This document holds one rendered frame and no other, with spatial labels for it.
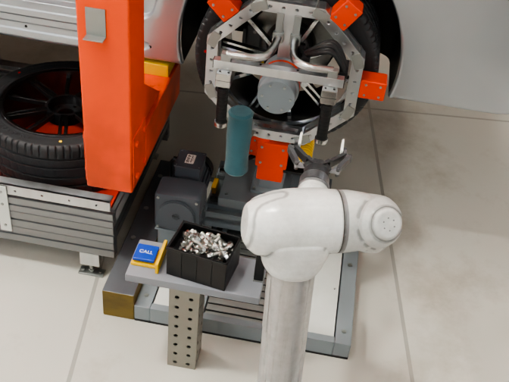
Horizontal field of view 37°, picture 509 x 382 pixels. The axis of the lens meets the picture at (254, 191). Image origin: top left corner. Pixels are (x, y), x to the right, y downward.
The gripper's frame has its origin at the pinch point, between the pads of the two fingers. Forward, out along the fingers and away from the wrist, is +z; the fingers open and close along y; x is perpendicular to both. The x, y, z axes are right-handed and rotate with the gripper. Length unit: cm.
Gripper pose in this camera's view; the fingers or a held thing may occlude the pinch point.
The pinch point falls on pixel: (321, 141)
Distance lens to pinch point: 237.5
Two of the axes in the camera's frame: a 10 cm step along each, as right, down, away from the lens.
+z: 1.6, -6.0, 7.8
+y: 9.8, 1.7, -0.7
